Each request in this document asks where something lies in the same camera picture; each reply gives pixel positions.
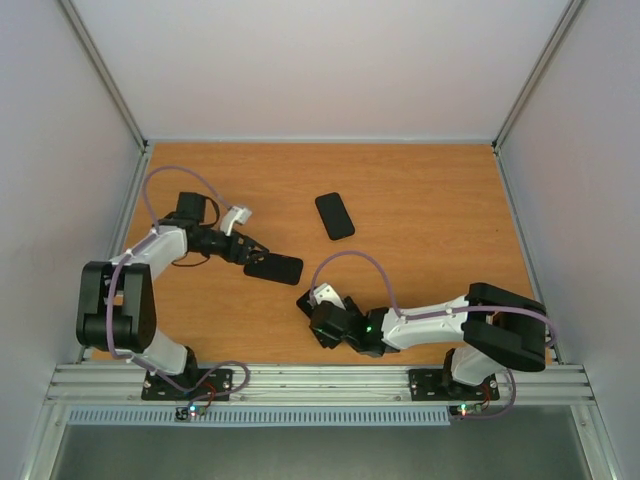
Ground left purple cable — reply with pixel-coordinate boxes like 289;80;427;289
107;164;250;401

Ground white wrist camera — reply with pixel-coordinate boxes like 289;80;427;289
310;283;346;310
219;205;252;236

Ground dark green phone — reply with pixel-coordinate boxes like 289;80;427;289
316;193;355;240

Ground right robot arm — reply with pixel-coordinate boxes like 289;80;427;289
297;283;547;400

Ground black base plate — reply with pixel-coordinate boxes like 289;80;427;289
408;367;500;402
141;368;234;402

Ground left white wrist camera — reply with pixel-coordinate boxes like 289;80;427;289
219;205;252;236

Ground grey slotted cable duct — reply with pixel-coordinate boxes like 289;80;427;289
67;406;450;428

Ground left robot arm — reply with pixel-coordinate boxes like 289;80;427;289
76;192;268;398

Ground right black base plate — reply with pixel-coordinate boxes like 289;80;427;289
408;367;500;402

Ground pink phone black screen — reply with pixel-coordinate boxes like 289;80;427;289
296;292;313;318

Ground black phone case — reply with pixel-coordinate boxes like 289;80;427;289
243;253;304;286
314;192;357;242

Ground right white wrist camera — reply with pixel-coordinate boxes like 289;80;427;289
310;283;346;310

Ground aluminium front rail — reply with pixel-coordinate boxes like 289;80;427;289
45;362;595;406

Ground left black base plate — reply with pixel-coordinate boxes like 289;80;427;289
141;368;234;402

